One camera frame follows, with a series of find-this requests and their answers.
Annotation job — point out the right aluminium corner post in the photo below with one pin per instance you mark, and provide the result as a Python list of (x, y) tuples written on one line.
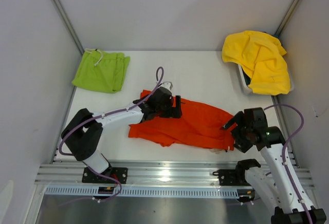
[(287, 17)]

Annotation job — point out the orange shorts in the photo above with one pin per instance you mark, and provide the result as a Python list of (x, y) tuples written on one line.
[(199, 126)]

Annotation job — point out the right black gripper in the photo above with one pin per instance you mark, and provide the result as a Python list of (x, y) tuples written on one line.
[(243, 145)]

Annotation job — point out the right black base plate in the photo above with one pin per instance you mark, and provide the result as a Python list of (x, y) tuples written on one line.
[(229, 177)]

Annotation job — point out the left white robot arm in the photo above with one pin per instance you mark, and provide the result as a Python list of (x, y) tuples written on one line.
[(84, 131)]

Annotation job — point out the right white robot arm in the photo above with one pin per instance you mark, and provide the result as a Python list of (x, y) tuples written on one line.
[(283, 194)]

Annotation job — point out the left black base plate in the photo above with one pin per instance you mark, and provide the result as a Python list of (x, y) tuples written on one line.
[(118, 173)]

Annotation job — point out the lime green shorts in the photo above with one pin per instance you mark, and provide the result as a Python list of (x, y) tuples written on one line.
[(101, 71)]

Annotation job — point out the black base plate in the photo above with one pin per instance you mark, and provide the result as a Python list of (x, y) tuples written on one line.
[(229, 177), (118, 173)]

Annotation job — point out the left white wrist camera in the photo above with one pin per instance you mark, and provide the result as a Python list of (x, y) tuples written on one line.
[(168, 85)]

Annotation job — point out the aluminium corner post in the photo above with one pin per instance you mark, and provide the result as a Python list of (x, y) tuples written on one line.
[(287, 17), (68, 25)]

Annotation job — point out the white slotted cable duct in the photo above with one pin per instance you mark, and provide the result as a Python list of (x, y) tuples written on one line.
[(134, 191)]

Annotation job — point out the yellow shorts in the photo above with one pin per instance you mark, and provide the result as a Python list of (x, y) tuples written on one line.
[(261, 57)]

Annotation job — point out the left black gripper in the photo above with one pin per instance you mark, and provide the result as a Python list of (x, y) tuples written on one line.
[(169, 113)]

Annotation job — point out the left aluminium corner post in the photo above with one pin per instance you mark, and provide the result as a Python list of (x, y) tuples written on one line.
[(68, 25)]

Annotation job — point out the white plastic bin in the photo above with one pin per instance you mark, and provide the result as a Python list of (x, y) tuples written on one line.
[(245, 81)]

